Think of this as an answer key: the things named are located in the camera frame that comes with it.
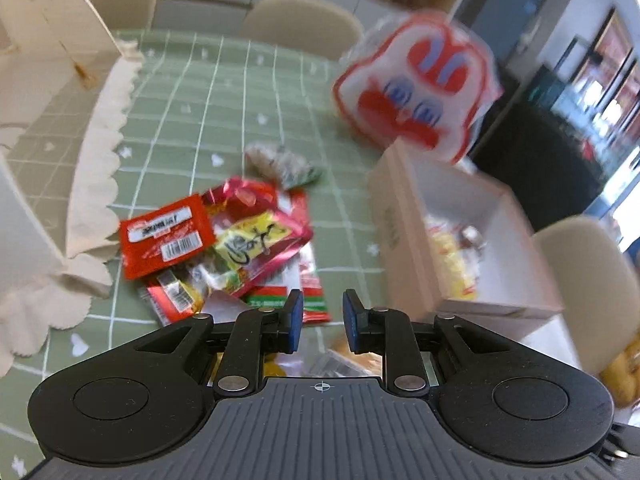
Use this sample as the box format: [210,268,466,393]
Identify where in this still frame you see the small red barcode packet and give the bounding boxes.
[145,267,206,329]

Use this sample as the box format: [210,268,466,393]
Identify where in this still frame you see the red and yellow snack bag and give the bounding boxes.
[202,177,315,299]

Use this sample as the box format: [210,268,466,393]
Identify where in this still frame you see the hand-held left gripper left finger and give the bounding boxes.
[131,288,305,397]

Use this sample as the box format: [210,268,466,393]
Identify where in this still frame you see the cream bag with scalloped trim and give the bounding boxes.
[0,0,147,377]

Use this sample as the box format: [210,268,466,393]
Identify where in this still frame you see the beige chair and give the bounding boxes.
[532,215,639,377]
[239,0,365,62]
[87,0,160,32]

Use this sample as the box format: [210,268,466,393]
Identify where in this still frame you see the black cabinet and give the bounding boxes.
[470,94,612,232]

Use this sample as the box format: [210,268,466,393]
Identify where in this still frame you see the yellow snack packet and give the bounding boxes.
[425,214,481,302]

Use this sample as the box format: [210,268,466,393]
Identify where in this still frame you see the red packet with white label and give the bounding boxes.
[119,194,218,281]

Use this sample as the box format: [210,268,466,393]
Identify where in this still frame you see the silver and green snack packet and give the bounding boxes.
[245,142,326,191]

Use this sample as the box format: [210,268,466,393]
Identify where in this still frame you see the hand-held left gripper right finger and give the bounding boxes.
[342,288,507,397]

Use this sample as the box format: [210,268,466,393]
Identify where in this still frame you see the clear plastic snack wrapper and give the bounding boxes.
[201,287,251,324]

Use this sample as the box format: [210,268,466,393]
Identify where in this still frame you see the green checked tablecloth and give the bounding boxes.
[0,28,481,480]

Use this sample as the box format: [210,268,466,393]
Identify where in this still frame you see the beige cardboard box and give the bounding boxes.
[367,139,567,334]

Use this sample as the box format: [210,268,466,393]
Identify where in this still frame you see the white and red rabbit bag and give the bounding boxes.
[332,9,504,164]

